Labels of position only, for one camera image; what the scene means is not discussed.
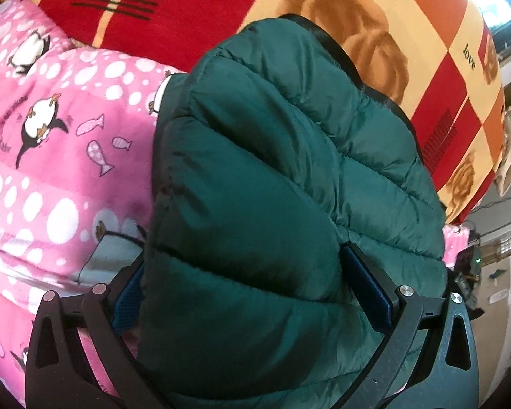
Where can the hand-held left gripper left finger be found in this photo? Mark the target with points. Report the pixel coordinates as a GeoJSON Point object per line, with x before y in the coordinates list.
{"type": "Point", "coordinates": [127, 302]}

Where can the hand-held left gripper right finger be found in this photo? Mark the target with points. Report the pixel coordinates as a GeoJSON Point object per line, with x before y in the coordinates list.
{"type": "Point", "coordinates": [368, 289]}

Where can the green puffer jacket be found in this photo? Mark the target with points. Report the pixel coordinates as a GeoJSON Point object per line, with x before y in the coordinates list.
{"type": "Point", "coordinates": [259, 204]}

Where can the dark device with green light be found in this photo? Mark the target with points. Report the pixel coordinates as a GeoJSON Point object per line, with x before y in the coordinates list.
{"type": "Point", "coordinates": [464, 264]}

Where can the pink penguin print blanket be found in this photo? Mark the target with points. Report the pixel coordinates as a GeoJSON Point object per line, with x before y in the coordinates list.
{"type": "Point", "coordinates": [47, 187]}

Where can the red orange patterned blanket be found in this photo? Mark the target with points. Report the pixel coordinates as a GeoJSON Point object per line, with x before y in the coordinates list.
{"type": "Point", "coordinates": [409, 4]}

